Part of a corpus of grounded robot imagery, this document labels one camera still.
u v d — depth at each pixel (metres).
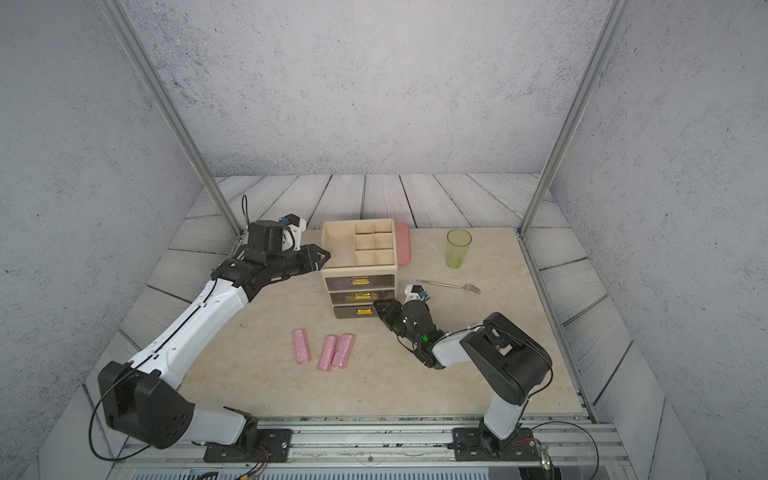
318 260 0.76
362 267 0.79
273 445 0.73
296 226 0.72
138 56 0.76
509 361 0.47
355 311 0.91
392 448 0.74
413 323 0.68
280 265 0.65
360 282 0.81
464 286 1.05
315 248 0.72
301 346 0.89
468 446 0.72
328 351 0.88
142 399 0.40
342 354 0.87
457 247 1.01
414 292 0.85
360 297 0.87
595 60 0.77
